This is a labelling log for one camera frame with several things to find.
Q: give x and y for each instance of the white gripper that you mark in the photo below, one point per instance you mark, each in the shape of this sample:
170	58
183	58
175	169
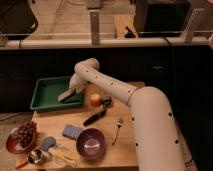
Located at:
77	84

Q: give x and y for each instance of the grey whiteboard eraser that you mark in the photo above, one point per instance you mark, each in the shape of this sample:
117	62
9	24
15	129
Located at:
66	94

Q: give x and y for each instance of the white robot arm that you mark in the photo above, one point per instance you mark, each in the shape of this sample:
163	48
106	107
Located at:
155	133

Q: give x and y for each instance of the green plastic tray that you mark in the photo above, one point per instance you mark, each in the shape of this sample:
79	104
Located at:
47	91

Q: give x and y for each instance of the orange fruit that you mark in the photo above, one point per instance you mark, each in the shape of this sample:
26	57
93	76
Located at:
95	100

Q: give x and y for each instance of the blue sponge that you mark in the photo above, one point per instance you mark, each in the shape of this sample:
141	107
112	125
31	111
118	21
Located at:
71	131

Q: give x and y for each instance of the purple bowl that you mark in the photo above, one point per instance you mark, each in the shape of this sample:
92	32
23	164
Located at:
91	144

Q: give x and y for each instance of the grey blue cloth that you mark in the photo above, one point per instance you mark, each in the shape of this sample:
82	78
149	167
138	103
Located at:
47	143

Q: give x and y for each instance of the silver fork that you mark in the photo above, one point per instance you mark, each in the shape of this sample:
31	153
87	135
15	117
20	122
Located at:
119	125

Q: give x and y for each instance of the bunch of red grapes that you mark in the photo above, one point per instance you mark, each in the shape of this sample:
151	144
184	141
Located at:
26	133

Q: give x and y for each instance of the yellow banana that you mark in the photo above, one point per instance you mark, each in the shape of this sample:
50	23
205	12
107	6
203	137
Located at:
56	151

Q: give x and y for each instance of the clear glass cup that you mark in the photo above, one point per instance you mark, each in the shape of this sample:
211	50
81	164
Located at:
60	162

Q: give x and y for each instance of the metal measuring cup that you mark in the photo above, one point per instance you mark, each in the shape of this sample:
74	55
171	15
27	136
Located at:
34	157

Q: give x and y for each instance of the red plate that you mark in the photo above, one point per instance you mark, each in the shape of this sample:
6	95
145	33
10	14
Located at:
13	146

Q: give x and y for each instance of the black handled tool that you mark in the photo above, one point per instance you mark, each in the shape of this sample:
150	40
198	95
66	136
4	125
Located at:
106	103

